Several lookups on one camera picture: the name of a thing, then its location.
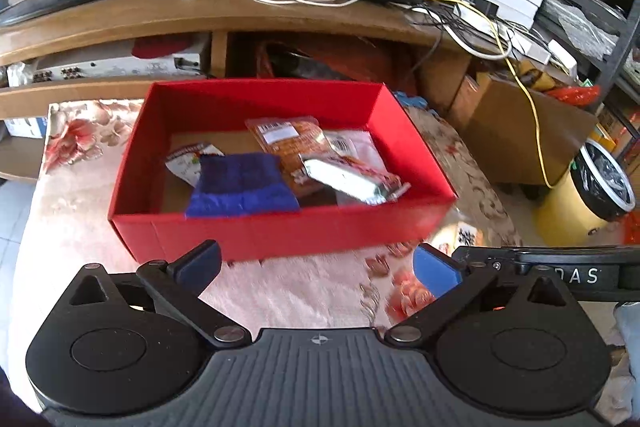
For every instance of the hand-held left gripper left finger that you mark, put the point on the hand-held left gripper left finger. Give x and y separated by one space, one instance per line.
200 267

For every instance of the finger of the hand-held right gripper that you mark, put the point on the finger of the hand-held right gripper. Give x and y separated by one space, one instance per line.
485 254

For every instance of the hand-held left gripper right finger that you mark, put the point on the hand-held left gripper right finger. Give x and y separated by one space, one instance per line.
435 272

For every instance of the steamed cake packet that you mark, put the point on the steamed cake packet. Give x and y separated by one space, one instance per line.
467 239

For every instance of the blue snack packet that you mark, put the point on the blue snack packet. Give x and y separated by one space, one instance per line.
240 187

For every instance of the white red print snack packet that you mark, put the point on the white red print snack packet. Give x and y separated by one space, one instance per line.
187 164

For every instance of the red cardboard box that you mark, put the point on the red cardboard box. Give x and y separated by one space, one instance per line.
300 232

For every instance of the silver snack packet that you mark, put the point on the silver snack packet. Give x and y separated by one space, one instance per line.
350 179

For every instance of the white green snack packet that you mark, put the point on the white green snack packet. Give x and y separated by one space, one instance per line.
362 147

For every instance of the orange brown snack packet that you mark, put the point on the orange brown snack packet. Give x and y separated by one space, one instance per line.
290 142

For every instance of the yellow trash bin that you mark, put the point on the yellow trash bin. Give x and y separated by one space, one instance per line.
560 207

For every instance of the black bin liner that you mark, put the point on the black bin liner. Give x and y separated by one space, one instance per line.
600 182

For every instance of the floral cloth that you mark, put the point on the floral cloth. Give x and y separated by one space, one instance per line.
310 292

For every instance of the brown cardboard box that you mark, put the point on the brown cardboard box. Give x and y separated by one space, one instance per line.
505 137

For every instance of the blue foam mat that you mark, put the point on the blue foam mat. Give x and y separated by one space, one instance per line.
410 99

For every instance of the crumpled red plastic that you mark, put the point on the crumpled red plastic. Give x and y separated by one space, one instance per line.
575 96

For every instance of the white power strip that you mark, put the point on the white power strip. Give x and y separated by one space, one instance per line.
537 49

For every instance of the silver amplifier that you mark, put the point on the silver amplifier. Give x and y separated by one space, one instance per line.
125 67

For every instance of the red round object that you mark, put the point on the red round object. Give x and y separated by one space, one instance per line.
162 47

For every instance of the small white box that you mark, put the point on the small white box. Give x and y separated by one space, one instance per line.
25 128

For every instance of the clear plastic packaging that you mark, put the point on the clear plastic packaging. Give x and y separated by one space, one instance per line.
585 27

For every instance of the black power adapter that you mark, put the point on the black power adapter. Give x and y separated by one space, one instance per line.
480 3

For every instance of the wooden tv cabinet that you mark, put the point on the wooden tv cabinet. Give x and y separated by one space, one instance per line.
200 7

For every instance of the white plastic bag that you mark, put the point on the white plastic bag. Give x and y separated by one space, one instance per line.
20 74

